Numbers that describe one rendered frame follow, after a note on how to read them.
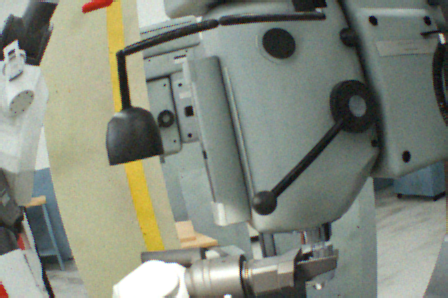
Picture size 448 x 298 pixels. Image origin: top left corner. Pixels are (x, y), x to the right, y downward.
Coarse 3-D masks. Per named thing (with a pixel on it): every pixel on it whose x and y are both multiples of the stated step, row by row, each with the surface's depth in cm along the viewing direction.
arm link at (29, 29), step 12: (36, 0) 151; (24, 12) 153; (36, 12) 151; (48, 12) 153; (12, 24) 150; (24, 24) 151; (36, 24) 152; (12, 36) 150; (24, 36) 151; (36, 36) 153; (24, 48) 152; (36, 48) 154
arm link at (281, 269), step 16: (224, 256) 128; (240, 256) 128; (272, 256) 131; (288, 256) 126; (224, 272) 125; (240, 272) 125; (256, 272) 124; (272, 272) 123; (288, 272) 121; (224, 288) 125; (240, 288) 124; (256, 288) 124; (272, 288) 124; (288, 288) 122
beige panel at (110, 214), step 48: (48, 48) 285; (96, 48) 289; (48, 96) 285; (96, 96) 290; (144, 96) 294; (48, 144) 286; (96, 144) 290; (96, 192) 290; (144, 192) 294; (96, 240) 290; (144, 240) 294; (96, 288) 289
